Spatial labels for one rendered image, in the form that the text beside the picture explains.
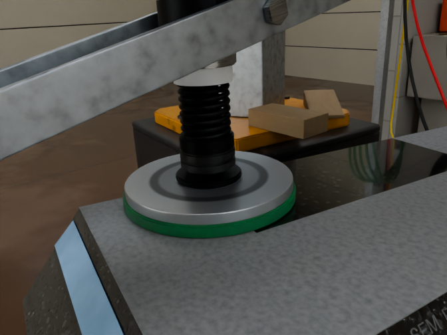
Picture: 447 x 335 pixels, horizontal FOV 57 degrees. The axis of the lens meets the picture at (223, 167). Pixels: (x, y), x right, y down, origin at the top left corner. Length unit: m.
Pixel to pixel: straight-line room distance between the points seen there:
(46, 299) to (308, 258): 0.29
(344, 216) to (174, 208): 0.19
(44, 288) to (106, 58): 0.28
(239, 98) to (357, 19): 5.31
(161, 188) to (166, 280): 0.15
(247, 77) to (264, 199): 0.82
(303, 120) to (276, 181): 0.55
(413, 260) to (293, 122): 0.69
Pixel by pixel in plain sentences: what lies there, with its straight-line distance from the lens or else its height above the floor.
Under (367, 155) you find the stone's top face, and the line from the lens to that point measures 0.69.
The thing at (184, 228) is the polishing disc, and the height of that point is 0.88.
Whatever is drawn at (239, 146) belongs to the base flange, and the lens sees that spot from 1.08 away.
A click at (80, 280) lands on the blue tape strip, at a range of 0.45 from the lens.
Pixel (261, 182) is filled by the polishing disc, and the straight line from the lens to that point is 0.50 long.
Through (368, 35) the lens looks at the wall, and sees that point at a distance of 6.41.
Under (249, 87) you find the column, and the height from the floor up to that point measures 0.87.
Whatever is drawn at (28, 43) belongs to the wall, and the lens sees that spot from 6.54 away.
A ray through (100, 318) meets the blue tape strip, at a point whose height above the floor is 0.85.
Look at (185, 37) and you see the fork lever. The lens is 0.41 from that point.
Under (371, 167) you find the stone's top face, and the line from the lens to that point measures 0.64.
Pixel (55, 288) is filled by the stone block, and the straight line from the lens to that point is 0.50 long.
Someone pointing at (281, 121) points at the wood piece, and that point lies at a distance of 1.09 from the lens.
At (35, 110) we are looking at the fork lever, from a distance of 0.37.
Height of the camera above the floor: 1.09
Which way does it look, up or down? 21 degrees down
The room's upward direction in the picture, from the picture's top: 3 degrees counter-clockwise
